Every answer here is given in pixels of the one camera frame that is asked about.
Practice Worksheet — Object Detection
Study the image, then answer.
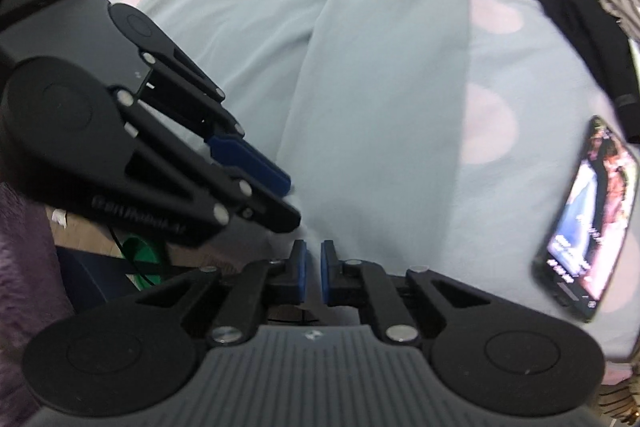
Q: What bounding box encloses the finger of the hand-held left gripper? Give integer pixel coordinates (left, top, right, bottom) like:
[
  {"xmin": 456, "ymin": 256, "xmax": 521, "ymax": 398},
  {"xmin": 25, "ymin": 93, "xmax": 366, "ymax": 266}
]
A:
[
  {"xmin": 145, "ymin": 51, "xmax": 292, "ymax": 196},
  {"xmin": 87, "ymin": 89, "xmax": 302, "ymax": 248}
]

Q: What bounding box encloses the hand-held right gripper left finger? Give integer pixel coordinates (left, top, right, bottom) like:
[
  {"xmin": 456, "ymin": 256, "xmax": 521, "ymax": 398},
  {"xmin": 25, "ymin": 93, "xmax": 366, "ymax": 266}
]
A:
[{"xmin": 135, "ymin": 239, "xmax": 308, "ymax": 349}]

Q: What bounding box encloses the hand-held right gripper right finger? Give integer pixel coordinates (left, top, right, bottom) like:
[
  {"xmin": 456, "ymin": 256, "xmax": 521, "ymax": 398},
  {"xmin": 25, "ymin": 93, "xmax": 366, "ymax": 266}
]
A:
[{"xmin": 320, "ymin": 239, "xmax": 492, "ymax": 349}]

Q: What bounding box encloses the pale grey long-sleeve shirt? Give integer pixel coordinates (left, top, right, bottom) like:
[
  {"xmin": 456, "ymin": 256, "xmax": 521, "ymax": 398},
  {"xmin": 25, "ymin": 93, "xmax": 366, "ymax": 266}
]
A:
[{"xmin": 97, "ymin": 0, "xmax": 481, "ymax": 308}]

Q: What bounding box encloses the green slipper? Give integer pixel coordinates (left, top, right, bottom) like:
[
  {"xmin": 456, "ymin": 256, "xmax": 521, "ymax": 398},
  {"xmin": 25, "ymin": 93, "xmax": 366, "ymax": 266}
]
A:
[{"xmin": 119, "ymin": 234, "xmax": 168, "ymax": 290}]

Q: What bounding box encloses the purple fleece robe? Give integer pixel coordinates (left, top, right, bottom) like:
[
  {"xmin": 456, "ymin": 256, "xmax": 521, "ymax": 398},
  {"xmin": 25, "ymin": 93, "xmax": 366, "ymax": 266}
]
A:
[{"xmin": 0, "ymin": 182, "xmax": 76, "ymax": 427}]

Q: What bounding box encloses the smartphone with lit screen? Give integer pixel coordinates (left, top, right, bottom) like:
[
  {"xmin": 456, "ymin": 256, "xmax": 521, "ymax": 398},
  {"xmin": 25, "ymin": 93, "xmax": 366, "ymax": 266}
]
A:
[{"xmin": 531, "ymin": 114, "xmax": 640, "ymax": 324}]

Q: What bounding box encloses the grey pink-dotted bedsheet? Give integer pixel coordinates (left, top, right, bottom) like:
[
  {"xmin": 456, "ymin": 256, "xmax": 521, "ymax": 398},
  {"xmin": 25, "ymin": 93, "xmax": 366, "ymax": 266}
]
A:
[{"xmin": 97, "ymin": 0, "xmax": 640, "ymax": 373}]

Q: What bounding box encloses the brown striped cloth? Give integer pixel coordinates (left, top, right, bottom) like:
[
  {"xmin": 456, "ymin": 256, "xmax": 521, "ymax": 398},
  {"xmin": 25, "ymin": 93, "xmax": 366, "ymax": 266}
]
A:
[{"xmin": 595, "ymin": 372, "xmax": 640, "ymax": 427}]

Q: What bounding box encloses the black garment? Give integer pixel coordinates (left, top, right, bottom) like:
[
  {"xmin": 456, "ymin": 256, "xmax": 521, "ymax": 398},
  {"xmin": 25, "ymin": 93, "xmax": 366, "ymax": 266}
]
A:
[{"xmin": 515, "ymin": 0, "xmax": 640, "ymax": 138}]

